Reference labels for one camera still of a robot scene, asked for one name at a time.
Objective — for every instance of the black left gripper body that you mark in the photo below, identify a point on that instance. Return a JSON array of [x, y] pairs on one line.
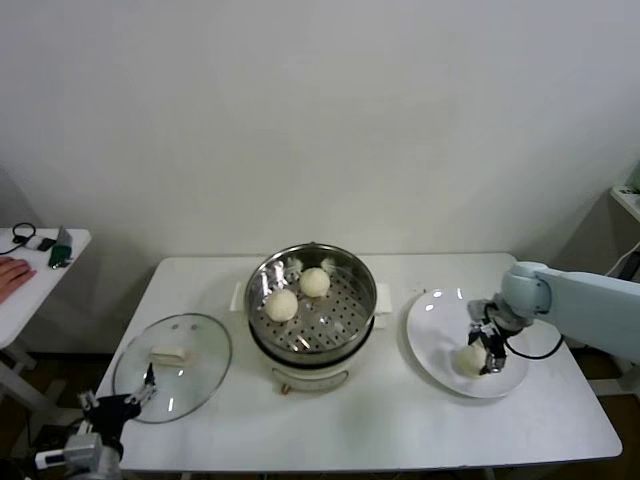
[[112, 412]]

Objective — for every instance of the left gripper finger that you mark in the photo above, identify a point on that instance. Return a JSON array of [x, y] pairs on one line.
[[87, 400], [146, 387]]

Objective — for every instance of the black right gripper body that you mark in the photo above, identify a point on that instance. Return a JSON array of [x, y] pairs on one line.
[[507, 320]]

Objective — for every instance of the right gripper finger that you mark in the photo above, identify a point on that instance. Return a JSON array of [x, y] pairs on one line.
[[497, 362], [475, 336]]

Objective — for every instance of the white steamed baozi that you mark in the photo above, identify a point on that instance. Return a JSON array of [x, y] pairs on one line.
[[281, 306], [315, 282], [467, 361]]

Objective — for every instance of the glass pot lid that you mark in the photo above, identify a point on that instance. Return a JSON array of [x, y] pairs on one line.
[[200, 360]]

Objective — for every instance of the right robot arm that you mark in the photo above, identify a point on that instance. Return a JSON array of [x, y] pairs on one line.
[[585, 305]]

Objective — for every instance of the stainless steel steamer basket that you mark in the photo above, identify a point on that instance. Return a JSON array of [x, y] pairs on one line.
[[345, 320]]

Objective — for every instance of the person's bare hand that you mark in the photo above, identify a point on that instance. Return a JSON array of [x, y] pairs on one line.
[[12, 277]]

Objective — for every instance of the white round plate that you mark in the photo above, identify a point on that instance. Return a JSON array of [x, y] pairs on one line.
[[435, 330]]

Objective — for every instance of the white side table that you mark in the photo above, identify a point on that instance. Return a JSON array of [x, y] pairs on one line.
[[45, 285]]

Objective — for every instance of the small white black device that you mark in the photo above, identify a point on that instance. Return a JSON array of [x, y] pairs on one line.
[[42, 244]]

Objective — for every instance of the white shelf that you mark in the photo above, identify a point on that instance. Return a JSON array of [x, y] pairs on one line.
[[627, 205]]

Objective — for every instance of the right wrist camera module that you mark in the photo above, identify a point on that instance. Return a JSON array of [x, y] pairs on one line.
[[479, 310]]

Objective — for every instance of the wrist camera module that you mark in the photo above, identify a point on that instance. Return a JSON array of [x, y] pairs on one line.
[[80, 445], [479, 310]]

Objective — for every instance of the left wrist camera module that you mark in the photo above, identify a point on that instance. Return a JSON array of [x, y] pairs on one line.
[[80, 445]]

